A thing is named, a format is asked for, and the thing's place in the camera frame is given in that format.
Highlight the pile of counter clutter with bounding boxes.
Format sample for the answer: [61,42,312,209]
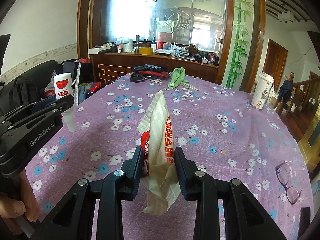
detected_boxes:
[94,35,220,65]

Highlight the colourful printed bag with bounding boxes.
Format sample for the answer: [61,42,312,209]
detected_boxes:
[78,82,103,104]

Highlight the white plastic bag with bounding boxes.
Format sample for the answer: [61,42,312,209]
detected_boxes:
[44,71,59,98]

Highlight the purple frame eyeglasses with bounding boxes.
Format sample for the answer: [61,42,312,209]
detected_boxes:
[276,160,304,205]

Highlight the glass partition panel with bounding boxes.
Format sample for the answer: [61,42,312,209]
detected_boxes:
[100,0,229,55]

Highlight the person's left hand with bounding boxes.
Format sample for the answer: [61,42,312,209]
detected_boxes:
[0,172,41,234]

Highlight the green bamboo wall decal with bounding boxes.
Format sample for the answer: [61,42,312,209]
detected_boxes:
[225,0,253,88]

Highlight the black shopping bag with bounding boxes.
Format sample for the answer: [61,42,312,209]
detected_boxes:
[62,59,92,85]

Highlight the white red paper wrapper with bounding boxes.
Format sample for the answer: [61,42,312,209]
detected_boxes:
[136,89,181,215]

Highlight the wooden partition cabinet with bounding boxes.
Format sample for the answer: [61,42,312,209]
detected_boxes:
[89,52,227,85]

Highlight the dark blue jacket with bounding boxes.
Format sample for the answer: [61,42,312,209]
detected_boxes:
[276,80,293,114]

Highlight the wooden stair railing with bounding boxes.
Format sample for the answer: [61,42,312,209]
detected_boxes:
[276,72,320,135]

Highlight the purple floral tablecloth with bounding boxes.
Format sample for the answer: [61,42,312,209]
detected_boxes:
[25,72,315,240]

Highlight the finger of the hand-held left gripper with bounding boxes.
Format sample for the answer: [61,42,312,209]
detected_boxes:
[30,95,75,114]
[0,106,63,142]

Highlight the green cloth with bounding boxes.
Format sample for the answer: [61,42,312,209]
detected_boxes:
[167,67,189,89]

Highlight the wooden door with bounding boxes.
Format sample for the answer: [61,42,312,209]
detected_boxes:
[260,38,288,80]

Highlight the black smartphone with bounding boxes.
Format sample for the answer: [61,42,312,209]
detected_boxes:
[299,206,312,239]

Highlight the black toy pistol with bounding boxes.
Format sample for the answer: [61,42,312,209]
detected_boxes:
[132,64,170,73]

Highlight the white plastic bottle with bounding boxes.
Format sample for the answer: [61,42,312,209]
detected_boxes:
[53,72,76,132]

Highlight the white cartoon print cup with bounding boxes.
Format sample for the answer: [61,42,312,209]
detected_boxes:
[251,72,275,112]

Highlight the black sofa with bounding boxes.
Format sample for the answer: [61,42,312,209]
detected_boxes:
[0,60,63,120]

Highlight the gold framed panel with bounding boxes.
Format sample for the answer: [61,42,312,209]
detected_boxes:
[297,120,320,173]

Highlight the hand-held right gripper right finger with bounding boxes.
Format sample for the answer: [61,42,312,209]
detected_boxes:
[174,146,288,240]

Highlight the red pouch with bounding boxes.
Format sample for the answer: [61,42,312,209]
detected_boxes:
[139,70,170,79]

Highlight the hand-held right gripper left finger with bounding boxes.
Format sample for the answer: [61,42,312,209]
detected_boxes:
[32,146,143,240]

